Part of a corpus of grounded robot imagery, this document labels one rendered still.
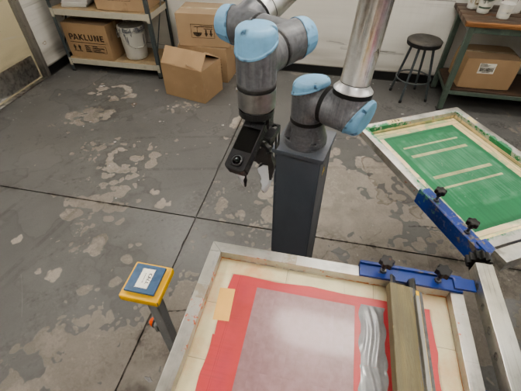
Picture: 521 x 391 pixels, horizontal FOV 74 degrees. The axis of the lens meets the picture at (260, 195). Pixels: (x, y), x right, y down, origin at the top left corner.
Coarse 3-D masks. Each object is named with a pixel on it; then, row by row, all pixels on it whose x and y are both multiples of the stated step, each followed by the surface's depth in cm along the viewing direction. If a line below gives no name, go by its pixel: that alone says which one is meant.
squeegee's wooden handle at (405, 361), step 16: (400, 288) 96; (400, 304) 92; (400, 320) 89; (400, 336) 86; (416, 336) 87; (400, 352) 83; (416, 352) 84; (400, 368) 81; (416, 368) 81; (400, 384) 78; (416, 384) 79
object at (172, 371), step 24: (216, 264) 110; (264, 264) 113; (288, 264) 110; (312, 264) 110; (336, 264) 110; (192, 312) 98; (456, 312) 98; (192, 336) 95; (456, 336) 95; (168, 360) 89; (168, 384) 85; (480, 384) 85
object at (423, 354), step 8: (416, 296) 93; (416, 304) 92; (416, 312) 91; (416, 320) 90; (424, 336) 86; (424, 344) 84; (424, 352) 83; (424, 360) 82; (424, 368) 80; (424, 376) 80; (424, 384) 79
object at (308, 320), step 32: (256, 288) 108; (288, 288) 108; (224, 320) 100; (256, 320) 100; (288, 320) 100; (320, 320) 100; (352, 320) 100; (384, 320) 100; (320, 352) 94; (352, 352) 94
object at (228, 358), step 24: (216, 336) 97; (216, 360) 92; (240, 360) 92; (264, 360) 92; (288, 360) 92; (312, 360) 92; (336, 360) 92; (216, 384) 88; (240, 384) 88; (264, 384) 88; (288, 384) 88; (312, 384) 88; (336, 384) 88
